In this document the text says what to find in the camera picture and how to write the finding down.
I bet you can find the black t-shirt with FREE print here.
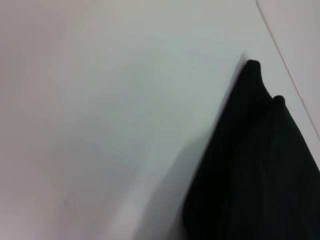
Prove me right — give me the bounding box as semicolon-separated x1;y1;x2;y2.
181;59;320;240

